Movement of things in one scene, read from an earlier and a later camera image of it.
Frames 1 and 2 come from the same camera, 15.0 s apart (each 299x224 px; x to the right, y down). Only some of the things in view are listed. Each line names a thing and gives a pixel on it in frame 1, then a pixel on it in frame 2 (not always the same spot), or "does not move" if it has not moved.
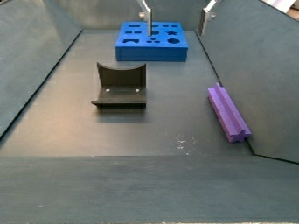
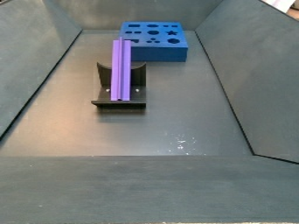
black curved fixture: x=123 y=87 does not move
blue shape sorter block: x=163 y=46 does not move
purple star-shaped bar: x=229 y=115 -> x=121 y=70
